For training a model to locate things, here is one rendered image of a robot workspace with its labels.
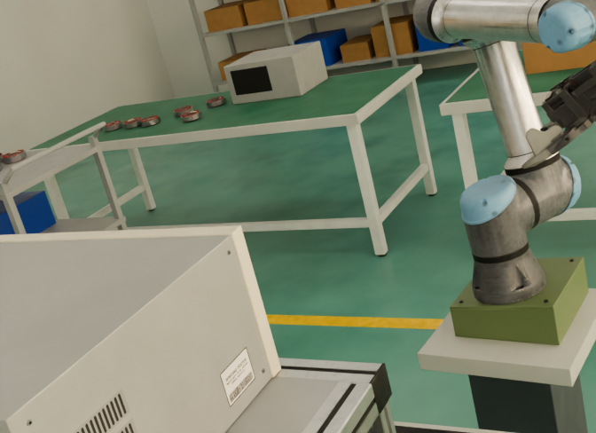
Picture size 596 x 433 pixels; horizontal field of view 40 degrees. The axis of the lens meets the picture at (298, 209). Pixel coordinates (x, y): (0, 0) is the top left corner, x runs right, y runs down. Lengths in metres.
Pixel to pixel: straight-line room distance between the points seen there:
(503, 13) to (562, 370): 0.67
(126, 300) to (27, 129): 7.19
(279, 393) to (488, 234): 0.77
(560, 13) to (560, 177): 0.52
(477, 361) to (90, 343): 1.05
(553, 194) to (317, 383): 0.87
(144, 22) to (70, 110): 1.57
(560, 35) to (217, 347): 0.72
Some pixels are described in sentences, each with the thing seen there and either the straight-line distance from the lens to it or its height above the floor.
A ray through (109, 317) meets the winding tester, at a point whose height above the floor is 1.32.
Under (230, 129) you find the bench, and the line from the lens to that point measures 4.20.
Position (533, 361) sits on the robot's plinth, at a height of 0.75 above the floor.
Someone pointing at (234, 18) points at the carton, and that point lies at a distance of 8.35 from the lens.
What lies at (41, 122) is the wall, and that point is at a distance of 8.19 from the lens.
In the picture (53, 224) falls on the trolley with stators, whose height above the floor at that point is 0.54.
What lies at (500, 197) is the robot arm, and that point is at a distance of 1.68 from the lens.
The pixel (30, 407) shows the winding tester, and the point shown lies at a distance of 0.78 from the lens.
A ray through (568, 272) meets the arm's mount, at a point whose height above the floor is 0.83.
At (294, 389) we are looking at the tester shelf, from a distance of 1.04.
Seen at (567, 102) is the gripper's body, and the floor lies 1.25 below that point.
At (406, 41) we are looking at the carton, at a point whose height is 0.39.
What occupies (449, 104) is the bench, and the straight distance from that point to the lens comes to 3.67.
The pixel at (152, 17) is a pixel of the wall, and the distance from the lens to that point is 9.59.
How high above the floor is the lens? 1.65
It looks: 19 degrees down
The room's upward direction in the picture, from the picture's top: 14 degrees counter-clockwise
